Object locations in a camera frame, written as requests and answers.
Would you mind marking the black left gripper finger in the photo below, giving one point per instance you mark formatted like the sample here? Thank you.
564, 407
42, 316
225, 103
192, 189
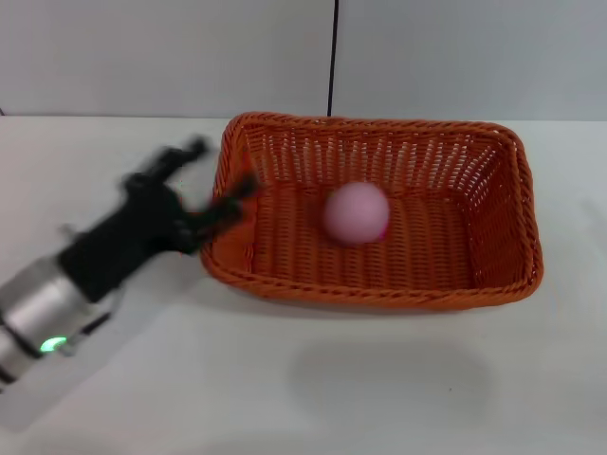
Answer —
173, 156
227, 208

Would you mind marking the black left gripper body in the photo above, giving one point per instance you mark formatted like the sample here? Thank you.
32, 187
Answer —
128, 232

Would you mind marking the pink soft ball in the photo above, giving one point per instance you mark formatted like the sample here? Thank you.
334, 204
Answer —
356, 213

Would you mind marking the orange woven wicker basket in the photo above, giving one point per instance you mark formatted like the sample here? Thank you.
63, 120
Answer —
379, 270

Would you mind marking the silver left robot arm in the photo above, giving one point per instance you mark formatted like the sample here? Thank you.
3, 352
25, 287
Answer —
38, 303

